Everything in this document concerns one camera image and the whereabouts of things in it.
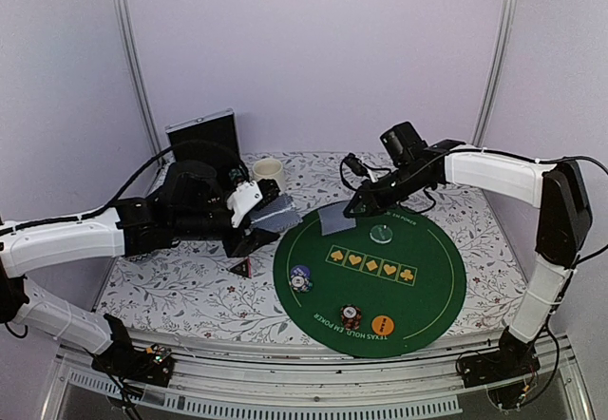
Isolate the blue playing card deck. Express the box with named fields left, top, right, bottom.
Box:
left=249, top=194, right=302, bottom=233

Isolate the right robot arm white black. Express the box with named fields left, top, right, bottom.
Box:
left=340, top=122, right=600, bottom=378

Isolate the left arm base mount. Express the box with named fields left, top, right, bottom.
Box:
left=91, top=343, right=175, bottom=388

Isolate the right aluminium frame post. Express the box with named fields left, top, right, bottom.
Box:
left=471, top=0, right=518, bottom=147

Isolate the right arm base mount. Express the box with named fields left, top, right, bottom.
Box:
left=455, top=343, right=541, bottom=388

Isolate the clear dealer button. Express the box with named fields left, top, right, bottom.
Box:
left=370, top=224, right=393, bottom=244

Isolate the left aluminium frame post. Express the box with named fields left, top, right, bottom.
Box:
left=113, top=0, right=162, bottom=154

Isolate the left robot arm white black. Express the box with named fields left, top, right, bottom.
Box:
left=1, top=142, right=280, bottom=376

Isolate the green round poker mat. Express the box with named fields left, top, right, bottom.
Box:
left=273, top=209, right=466, bottom=358

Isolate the poker chip row right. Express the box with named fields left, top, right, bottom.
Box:
left=228, top=168, right=249, bottom=188

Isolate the small poker chip stack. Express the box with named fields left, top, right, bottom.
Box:
left=290, top=275, right=313, bottom=293

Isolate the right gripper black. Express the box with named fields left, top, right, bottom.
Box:
left=344, top=163, right=430, bottom=218

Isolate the aluminium frame post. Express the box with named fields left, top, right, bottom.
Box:
left=471, top=0, right=518, bottom=147
left=113, top=0, right=162, bottom=154

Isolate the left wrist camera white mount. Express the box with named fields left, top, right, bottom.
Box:
left=226, top=179, right=280, bottom=228

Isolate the white ceramic cup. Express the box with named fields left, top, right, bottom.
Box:
left=252, top=158, right=286, bottom=193

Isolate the aluminium poker chip case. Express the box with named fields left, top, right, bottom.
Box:
left=165, top=108, right=241, bottom=189

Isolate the black triangular button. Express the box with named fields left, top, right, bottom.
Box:
left=229, top=258, right=252, bottom=278

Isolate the orange big blind button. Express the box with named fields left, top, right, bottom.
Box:
left=371, top=315, right=395, bottom=336

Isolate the purple small blind button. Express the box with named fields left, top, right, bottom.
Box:
left=290, top=264, right=312, bottom=279

